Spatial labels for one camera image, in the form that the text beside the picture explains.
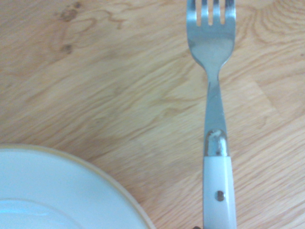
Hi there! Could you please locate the white-handled metal fork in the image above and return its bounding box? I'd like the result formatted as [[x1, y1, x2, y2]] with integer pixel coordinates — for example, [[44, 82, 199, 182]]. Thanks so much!
[[186, 0, 237, 229]]

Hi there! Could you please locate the white gold-rimmed plate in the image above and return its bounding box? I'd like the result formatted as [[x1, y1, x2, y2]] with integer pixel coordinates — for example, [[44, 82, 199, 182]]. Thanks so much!
[[0, 144, 155, 229]]

